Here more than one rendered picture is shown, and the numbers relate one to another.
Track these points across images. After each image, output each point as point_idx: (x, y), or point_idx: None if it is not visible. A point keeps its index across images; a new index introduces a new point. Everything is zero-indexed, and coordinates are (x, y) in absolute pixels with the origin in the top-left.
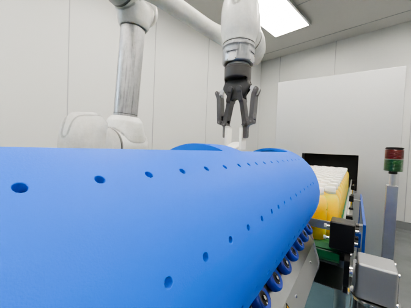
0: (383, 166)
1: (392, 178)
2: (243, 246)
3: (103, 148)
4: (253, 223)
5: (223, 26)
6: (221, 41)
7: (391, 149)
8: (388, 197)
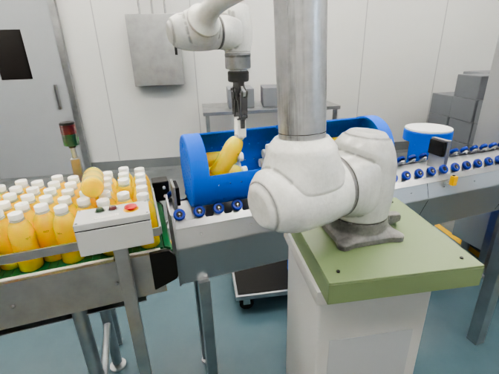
0: (70, 142)
1: (76, 151)
2: None
3: (330, 119)
4: None
5: (252, 38)
6: (215, 24)
7: (73, 124)
8: (82, 168)
